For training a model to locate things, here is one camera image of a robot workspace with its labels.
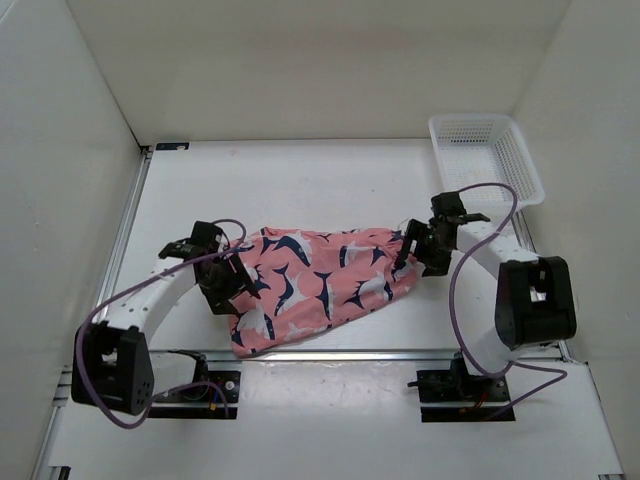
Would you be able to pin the aluminium frame rail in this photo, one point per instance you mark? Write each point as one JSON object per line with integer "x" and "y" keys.
{"x": 338, "y": 406}

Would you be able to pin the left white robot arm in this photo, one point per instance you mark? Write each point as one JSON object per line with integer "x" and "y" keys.
{"x": 112, "y": 366}

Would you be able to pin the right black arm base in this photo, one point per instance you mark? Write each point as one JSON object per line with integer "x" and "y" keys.
{"x": 454, "y": 395}

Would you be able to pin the white plastic basket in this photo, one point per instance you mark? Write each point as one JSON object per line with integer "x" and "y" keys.
{"x": 476, "y": 148}

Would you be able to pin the pink shark print shorts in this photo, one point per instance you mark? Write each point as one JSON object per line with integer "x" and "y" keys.
{"x": 309, "y": 282}

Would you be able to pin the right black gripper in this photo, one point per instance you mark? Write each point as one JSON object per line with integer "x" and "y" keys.
{"x": 435, "y": 266}

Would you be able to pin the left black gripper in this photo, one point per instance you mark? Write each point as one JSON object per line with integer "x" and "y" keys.
{"x": 218, "y": 301}

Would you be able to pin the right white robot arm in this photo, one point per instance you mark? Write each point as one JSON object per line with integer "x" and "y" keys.
{"x": 534, "y": 303}

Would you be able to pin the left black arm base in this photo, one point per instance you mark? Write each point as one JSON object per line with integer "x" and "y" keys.
{"x": 189, "y": 386}

